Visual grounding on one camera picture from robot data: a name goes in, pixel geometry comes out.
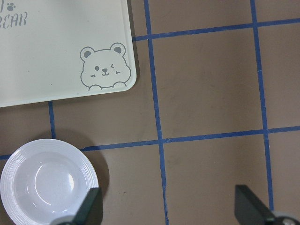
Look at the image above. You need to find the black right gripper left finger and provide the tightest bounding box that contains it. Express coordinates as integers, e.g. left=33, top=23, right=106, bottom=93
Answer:
left=73, top=187, right=102, bottom=223

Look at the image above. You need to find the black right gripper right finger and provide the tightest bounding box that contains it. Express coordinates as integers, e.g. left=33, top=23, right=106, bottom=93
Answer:
left=234, top=185, right=276, bottom=225

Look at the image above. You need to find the white round plate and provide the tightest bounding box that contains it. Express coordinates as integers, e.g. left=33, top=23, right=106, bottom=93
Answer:
left=0, top=139, right=99, bottom=225

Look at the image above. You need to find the cream bear print tray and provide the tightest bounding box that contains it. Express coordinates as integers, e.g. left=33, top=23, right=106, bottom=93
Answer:
left=0, top=0, right=137, bottom=107

